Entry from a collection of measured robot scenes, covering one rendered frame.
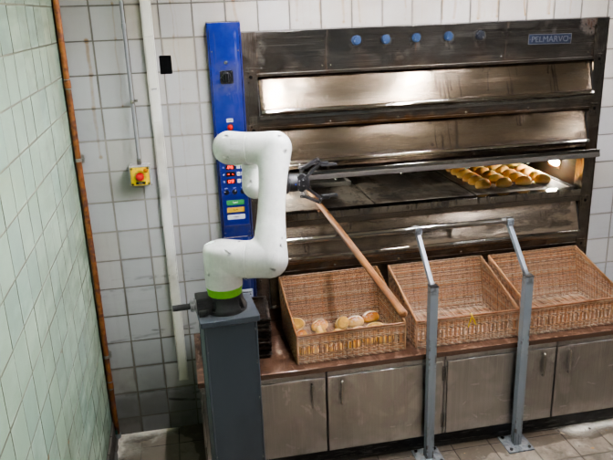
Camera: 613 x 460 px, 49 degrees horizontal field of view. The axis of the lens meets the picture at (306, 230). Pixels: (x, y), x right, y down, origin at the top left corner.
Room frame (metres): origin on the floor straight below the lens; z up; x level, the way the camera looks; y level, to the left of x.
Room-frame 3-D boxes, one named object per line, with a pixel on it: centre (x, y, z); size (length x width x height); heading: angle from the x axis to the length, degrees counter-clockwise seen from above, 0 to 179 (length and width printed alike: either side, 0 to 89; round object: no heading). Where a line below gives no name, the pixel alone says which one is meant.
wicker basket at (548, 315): (3.35, -1.33, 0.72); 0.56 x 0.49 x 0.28; 102
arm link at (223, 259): (2.19, 0.28, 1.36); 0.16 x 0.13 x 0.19; 83
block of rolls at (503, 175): (4.05, -1.16, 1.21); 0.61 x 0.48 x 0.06; 10
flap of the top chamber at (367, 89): (3.51, -0.67, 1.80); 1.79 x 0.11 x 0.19; 100
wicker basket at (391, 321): (3.14, -0.15, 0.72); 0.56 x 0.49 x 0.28; 102
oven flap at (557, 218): (3.51, -0.67, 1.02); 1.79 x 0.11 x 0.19; 100
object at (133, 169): (3.20, 0.80, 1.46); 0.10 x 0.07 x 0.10; 100
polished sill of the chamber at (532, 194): (3.53, -0.67, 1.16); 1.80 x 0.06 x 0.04; 100
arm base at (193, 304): (2.17, 0.35, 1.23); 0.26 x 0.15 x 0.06; 105
